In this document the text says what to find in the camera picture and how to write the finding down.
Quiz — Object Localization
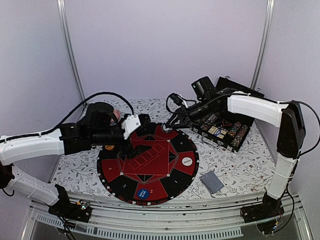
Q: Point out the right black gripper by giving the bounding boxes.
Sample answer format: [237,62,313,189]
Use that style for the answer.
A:
[166,97,215,129]

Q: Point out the white dealer button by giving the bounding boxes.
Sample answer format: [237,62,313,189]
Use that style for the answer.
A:
[181,157,194,167]

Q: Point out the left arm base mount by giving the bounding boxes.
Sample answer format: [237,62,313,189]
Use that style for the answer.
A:
[48,184,92,223]

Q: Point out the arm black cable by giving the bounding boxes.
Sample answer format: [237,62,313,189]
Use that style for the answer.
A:
[0,91,136,143]
[164,92,317,226]

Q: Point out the red patterned small bowl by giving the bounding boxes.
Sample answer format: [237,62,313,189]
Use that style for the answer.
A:
[111,109,121,123]

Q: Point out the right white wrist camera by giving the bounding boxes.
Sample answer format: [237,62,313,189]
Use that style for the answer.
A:
[168,93,192,109]

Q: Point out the black poker chip case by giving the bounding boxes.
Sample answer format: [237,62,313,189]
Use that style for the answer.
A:
[188,76,266,153]

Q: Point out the blue small blind button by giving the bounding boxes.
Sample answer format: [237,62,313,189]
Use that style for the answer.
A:
[136,188,150,200]

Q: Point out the chip row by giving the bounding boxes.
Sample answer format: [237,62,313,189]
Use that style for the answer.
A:
[231,125,249,148]
[226,121,242,140]
[200,112,220,131]

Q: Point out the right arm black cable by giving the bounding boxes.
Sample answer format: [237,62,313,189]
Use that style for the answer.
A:
[164,92,317,226]

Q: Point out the chip row inner right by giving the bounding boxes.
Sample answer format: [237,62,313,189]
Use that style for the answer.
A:
[226,121,242,140]

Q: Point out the chip row outer right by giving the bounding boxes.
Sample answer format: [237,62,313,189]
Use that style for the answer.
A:
[231,125,249,148]

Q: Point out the small poker chip stack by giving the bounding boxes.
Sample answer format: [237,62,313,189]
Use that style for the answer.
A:
[161,124,171,132]

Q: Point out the orange big blind button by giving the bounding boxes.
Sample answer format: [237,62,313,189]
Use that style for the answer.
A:
[104,145,115,151]

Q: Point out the right aluminium frame post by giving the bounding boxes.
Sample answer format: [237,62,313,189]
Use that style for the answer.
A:
[250,0,275,90]

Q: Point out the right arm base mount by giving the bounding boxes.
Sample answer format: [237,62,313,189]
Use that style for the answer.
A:
[240,195,285,235]

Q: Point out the boxed texas holdem cards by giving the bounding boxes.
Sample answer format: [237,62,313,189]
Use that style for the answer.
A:
[208,126,228,139]

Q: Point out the aluminium frame post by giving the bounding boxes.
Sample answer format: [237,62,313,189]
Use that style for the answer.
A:
[250,0,275,90]
[56,0,85,100]

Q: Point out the round red black poker mat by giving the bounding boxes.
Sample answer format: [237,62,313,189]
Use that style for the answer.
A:
[97,122,200,206]

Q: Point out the chrome case handle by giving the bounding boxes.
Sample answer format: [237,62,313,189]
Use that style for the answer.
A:
[201,135,224,149]

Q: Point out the aluminium front rail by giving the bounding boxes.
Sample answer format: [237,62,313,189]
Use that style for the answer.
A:
[21,192,316,240]

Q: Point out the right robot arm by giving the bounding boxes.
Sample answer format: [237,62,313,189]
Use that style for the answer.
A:
[162,76,306,218]

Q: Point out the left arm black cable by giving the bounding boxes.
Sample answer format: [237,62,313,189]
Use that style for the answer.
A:
[0,91,136,143]

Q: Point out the left aluminium frame post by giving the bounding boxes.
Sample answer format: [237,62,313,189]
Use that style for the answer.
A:
[56,0,85,100]

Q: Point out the blue playing card deck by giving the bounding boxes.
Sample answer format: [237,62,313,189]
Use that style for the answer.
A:
[200,170,224,195]

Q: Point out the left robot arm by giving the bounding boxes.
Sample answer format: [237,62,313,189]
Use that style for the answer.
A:
[0,102,150,217]

